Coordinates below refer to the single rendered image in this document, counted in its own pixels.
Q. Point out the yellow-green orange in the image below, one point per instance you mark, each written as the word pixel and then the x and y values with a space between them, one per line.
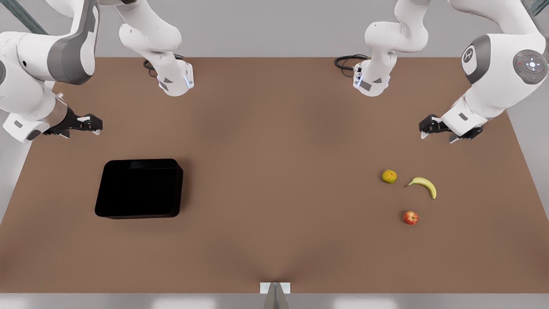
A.
pixel 389 176

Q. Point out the black storage box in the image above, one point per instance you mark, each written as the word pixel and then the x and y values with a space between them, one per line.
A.
pixel 139 189

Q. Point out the yellow banana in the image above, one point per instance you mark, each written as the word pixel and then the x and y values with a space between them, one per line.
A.
pixel 426 184

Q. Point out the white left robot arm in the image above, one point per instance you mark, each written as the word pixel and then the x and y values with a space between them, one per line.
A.
pixel 497 68

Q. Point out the silver frame post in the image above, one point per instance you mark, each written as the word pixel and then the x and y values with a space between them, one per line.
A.
pixel 274 296
pixel 539 6
pixel 23 16

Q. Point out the red apple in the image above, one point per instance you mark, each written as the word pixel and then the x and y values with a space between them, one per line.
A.
pixel 410 217

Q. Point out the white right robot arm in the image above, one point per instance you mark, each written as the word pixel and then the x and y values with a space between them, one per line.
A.
pixel 64 47

